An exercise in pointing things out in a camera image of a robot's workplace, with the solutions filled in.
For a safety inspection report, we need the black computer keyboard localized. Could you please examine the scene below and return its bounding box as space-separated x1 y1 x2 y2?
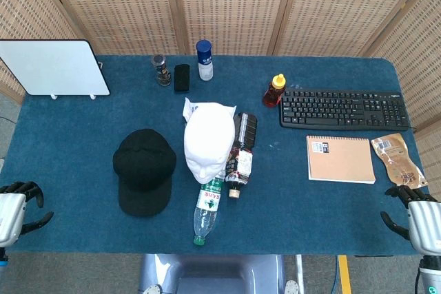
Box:
279 88 411 132

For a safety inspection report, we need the white metal pole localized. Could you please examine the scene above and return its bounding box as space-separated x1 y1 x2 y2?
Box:
294 254 306 294

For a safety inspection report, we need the white mannequin head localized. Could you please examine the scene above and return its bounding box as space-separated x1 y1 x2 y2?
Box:
183 102 238 185

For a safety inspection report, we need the black baseball cap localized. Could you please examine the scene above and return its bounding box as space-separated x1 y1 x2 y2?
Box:
112 128 178 218

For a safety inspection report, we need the blue table cloth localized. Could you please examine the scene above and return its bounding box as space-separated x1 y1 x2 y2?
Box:
0 54 435 258

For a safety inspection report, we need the clear bottle blue cap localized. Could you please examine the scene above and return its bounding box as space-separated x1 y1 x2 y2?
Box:
196 39 214 82

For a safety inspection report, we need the glass pepper grinder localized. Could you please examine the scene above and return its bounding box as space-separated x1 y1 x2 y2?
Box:
150 54 172 87

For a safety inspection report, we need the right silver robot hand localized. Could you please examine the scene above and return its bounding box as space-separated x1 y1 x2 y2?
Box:
380 185 441 257

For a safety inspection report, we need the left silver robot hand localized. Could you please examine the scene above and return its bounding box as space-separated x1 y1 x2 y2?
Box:
0 180 55 249

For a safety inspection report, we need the white board black frame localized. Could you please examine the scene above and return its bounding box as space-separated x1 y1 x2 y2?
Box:
0 39 111 101

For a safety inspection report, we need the bamboo folding screen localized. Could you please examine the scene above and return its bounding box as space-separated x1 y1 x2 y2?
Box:
0 0 441 185

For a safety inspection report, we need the brown snack pouch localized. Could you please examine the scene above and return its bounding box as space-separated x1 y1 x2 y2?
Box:
370 132 429 190

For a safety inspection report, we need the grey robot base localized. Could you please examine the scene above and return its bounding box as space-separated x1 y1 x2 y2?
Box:
139 253 287 294

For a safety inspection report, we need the white plastic packet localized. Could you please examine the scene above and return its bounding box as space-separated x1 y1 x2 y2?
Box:
181 97 201 123

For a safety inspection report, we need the clear water bottle green cap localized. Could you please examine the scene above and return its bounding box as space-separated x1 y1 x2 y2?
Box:
192 171 225 247

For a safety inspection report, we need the kraft spiral notebook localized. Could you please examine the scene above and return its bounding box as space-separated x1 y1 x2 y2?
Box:
305 135 377 185

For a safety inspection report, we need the honey bottle yellow cap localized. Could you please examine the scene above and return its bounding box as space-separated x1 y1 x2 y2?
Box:
263 73 287 107

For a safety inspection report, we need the dark sauce bottle beige cap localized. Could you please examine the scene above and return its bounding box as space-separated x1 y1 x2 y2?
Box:
224 112 259 200

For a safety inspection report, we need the black board eraser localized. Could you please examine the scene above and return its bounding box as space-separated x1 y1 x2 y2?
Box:
173 63 192 94

